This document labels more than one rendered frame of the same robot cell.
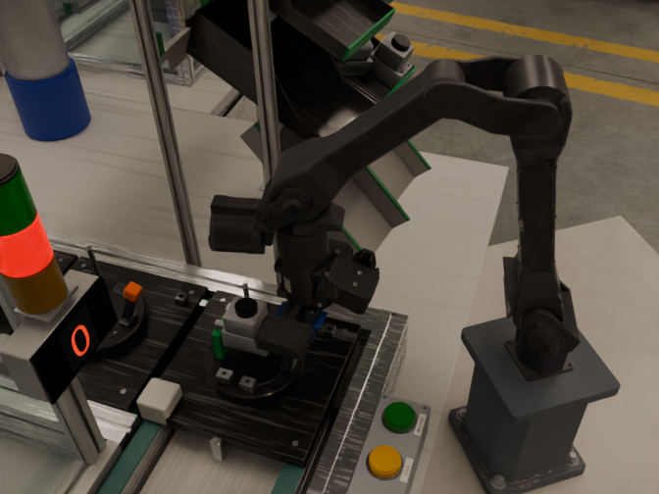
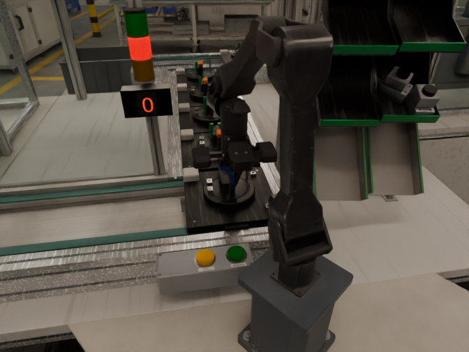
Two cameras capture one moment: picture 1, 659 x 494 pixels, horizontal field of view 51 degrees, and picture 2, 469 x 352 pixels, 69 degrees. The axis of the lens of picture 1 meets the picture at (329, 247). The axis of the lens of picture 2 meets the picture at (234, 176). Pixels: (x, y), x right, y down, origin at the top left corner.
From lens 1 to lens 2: 0.65 m
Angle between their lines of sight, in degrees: 47
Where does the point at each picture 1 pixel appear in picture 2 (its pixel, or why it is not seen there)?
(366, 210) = (350, 179)
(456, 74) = (270, 19)
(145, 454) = (169, 188)
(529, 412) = (246, 282)
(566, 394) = (273, 298)
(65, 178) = not seen: hidden behind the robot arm
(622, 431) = not seen: outside the picture
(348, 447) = (206, 242)
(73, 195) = not seen: hidden behind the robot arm
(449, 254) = (403, 255)
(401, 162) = (412, 180)
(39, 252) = (138, 52)
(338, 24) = (354, 40)
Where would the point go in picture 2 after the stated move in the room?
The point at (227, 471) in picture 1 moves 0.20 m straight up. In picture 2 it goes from (179, 217) to (172, 154)
